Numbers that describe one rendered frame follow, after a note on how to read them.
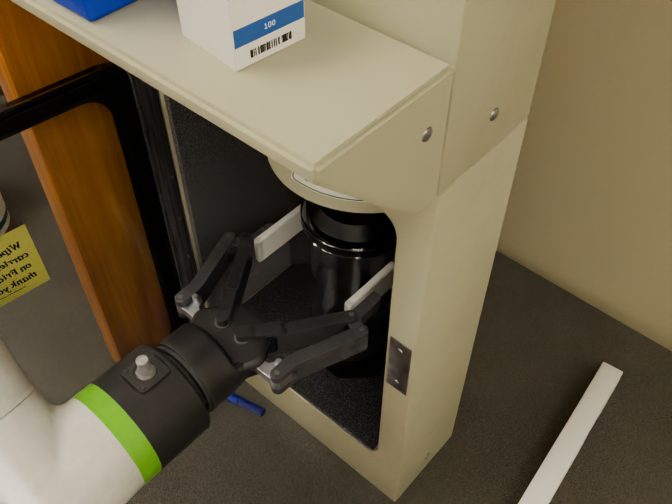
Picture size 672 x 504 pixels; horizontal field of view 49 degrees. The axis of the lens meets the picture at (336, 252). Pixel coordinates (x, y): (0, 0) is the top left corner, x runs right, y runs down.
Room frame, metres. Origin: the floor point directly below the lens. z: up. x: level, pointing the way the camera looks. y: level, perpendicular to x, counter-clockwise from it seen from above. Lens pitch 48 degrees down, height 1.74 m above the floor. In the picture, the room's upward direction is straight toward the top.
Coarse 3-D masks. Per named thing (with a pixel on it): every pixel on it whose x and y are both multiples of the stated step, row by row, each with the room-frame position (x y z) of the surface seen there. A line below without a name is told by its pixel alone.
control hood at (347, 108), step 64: (128, 64) 0.35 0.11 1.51; (192, 64) 0.34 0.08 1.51; (256, 64) 0.34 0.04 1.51; (320, 64) 0.34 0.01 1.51; (384, 64) 0.34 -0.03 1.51; (448, 64) 0.34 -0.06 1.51; (256, 128) 0.29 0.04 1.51; (320, 128) 0.29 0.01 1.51; (384, 128) 0.30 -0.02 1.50; (384, 192) 0.30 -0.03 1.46
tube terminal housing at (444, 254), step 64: (320, 0) 0.41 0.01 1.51; (384, 0) 0.38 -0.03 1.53; (448, 0) 0.35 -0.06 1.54; (512, 0) 0.38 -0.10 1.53; (512, 64) 0.39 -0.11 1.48; (448, 128) 0.34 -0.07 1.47; (512, 128) 0.41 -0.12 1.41; (448, 192) 0.35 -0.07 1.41; (448, 256) 0.36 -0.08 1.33; (448, 320) 0.38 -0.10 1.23; (256, 384) 0.49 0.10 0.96; (384, 384) 0.36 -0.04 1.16; (448, 384) 0.40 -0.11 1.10; (384, 448) 0.36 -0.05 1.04
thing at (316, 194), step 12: (276, 168) 0.47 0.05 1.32; (288, 180) 0.46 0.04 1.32; (300, 180) 0.45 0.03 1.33; (300, 192) 0.44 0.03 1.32; (312, 192) 0.44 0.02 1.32; (324, 192) 0.43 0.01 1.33; (336, 192) 0.43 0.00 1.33; (324, 204) 0.43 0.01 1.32; (336, 204) 0.43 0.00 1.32; (348, 204) 0.43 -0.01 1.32; (360, 204) 0.43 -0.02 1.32; (372, 204) 0.42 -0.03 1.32
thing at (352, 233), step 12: (312, 204) 0.50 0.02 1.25; (312, 216) 0.49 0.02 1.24; (324, 216) 0.48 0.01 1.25; (336, 216) 0.48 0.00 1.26; (348, 216) 0.48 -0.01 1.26; (360, 216) 0.48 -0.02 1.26; (372, 216) 0.48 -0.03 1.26; (384, 216) 0.48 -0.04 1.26; (324, 228) 0.47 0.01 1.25; (336, 228) 0.47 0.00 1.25; (348, 228) 0.47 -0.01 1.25; (360, 228) 0.47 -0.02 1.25; (372, 228) 0.47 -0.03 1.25; (384, 228) 0.47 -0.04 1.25; (348, 240) 0.46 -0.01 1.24; (360, 240) 0.46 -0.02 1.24
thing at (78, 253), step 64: (64, 128) 0.49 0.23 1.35; (0, 192) 0.44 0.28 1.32; (64, 192) 0.48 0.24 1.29; (128, 192) 0.51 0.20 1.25; (0, 256) 0.43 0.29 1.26; (64, 256) 0.46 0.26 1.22; (128, 256) 0.50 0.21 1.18; (0, 320) 0.41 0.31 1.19; (64, 320) 0.45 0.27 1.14; (128, 320) 0.49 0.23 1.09; (64, 384) 0.43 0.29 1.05
